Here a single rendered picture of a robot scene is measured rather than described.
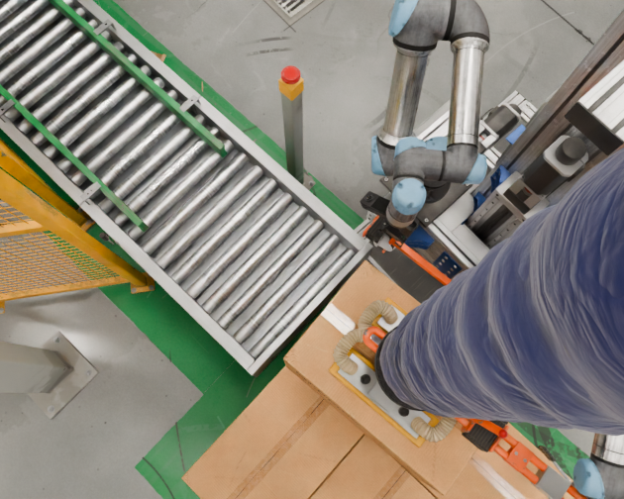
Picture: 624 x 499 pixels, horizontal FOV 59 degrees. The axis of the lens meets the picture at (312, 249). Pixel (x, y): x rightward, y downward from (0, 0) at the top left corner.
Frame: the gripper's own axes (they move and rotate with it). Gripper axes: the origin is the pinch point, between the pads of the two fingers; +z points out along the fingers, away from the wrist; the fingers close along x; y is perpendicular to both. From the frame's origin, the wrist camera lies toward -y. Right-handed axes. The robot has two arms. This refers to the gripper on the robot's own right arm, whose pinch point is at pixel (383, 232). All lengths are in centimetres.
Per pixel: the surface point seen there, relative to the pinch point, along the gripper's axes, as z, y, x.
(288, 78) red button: 16, -62, 28
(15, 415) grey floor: 120, -90, -146
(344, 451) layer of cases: 66, 36, -57
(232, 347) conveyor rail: 61, -22, -54
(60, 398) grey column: 119, -79, -126
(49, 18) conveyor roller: 64, -190, 4
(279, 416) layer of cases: 66, 9, -62
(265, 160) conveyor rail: 60, -63, 13
